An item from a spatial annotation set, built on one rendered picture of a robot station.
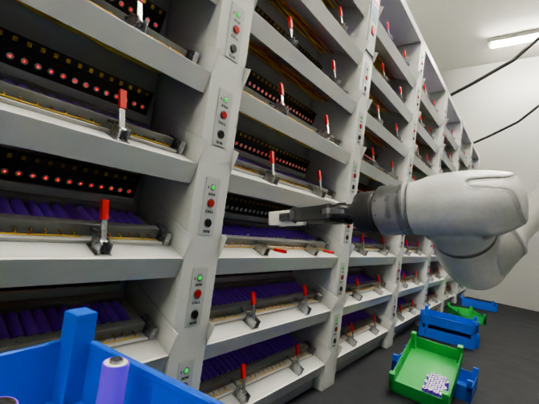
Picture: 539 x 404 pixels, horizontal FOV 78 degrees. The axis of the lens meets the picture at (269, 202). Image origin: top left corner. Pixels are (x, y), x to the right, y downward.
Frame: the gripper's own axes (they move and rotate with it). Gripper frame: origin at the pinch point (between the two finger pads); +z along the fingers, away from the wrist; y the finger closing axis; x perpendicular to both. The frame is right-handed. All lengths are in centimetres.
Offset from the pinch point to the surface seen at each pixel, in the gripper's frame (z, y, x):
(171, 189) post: 19.3, 16.2, -6.2
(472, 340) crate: -9, -173, 56
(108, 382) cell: -18, 47, 17
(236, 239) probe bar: 18.0, -3.1, 3.9
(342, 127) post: 12, -54, -41
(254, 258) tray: 14.4, -6.2, 8.7
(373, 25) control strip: -1, -58, -81
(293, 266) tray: 16.1, -26.6, 11.2
